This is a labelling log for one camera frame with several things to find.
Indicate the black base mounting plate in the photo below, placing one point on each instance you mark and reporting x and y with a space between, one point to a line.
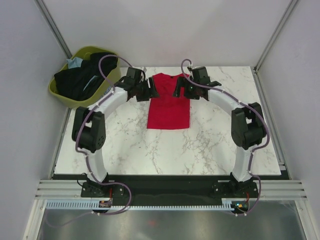
172 190

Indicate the red t shirt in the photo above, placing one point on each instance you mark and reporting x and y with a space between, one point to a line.
167 112

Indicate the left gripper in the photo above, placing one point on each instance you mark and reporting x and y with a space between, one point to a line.
151 92

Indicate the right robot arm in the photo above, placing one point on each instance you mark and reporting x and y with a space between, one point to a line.
249 131

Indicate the aluminium frame post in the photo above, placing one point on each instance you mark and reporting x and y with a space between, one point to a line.
44 10
276 33

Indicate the white slotted cable duct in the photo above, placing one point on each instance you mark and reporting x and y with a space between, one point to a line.
99 205

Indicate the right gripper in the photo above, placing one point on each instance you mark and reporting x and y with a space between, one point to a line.
183 82

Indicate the left aluminium frame post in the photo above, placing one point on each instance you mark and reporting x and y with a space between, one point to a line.
44 10

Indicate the right aluminium frame post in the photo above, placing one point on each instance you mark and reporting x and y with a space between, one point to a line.
276 33

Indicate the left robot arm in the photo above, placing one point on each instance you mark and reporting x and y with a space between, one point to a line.
89 125

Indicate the black t shirt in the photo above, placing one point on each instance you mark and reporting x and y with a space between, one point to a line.
81 83

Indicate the light blue t shirt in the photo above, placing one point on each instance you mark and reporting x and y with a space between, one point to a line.
76 62

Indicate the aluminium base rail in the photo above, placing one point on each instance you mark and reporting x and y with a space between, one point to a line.
271 190

